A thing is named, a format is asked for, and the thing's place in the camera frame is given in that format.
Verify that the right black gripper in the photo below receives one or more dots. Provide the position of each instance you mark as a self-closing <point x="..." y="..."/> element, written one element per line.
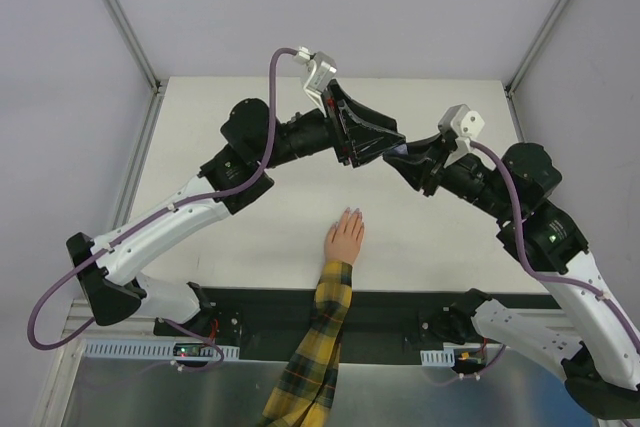
<point x="432" y="167"/>

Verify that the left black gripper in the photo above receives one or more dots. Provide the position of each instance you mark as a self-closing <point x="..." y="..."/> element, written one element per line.
<point x="338" y="130"/>

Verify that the purple nail polish bottle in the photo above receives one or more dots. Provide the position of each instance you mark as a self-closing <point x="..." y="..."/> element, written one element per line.
<point x="401" y="150"/>

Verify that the yellow plaid sleeve forearm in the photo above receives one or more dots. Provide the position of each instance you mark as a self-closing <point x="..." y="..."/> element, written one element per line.
<point x="304" y="393"/>

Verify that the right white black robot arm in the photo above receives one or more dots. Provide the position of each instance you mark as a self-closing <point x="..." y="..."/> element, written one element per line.
<point x="599" y="368"/>

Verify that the mannequin hand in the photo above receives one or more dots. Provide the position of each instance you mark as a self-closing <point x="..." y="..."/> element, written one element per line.
<point x="344" y="239"/>

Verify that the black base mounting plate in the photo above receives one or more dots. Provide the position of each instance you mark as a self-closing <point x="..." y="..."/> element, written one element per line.
<point x="380" y="328"/>

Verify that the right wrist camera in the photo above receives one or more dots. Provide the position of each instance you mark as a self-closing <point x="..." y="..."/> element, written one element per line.
<point x="460" y="125"/>

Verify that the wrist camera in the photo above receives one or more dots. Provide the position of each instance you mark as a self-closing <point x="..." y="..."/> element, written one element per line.
<point x="460" y="125"/>
<point x="320" y="69"/>

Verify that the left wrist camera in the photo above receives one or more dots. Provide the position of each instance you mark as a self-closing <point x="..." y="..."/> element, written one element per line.
<point x="320" y="69"/>

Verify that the right white cable duct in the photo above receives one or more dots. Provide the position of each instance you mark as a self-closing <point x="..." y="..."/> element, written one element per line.
<point x="444" y="358"/>

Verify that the white cable duct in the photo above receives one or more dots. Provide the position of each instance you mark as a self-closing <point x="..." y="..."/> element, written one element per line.
<point x="444" y="358"/>
<point x="158" y="350"/>

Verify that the right aluminium frame post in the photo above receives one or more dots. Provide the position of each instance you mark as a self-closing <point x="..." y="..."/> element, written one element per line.
<point x="542" y="35"/>

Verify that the aluminium frame post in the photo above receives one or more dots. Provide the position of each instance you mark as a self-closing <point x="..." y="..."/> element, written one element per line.
<point x="542" y="35"/>
<point x="132" y="43"/>

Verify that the left white cable duct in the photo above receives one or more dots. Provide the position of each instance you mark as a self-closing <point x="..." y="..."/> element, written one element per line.
<point x="158" y="350"/>

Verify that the left aluminium frame post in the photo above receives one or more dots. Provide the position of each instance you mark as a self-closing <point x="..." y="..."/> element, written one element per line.
<point x="132" y="43"/>

